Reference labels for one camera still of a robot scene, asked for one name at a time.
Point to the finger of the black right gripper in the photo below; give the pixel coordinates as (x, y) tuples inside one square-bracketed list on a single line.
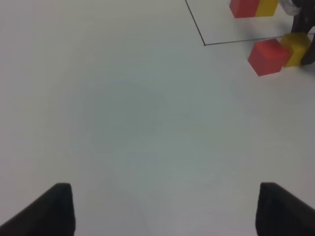
[(305, 19), (309, 56)]

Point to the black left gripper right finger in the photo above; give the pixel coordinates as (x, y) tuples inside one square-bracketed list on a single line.
[(280, 213)]

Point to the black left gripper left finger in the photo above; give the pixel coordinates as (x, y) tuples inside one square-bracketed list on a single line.
[(52, 214)]

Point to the yellow template block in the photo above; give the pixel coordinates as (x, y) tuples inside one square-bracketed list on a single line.
[(266, 8)]

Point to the red template block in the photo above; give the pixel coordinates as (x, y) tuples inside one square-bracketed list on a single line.
[(243, 8)]

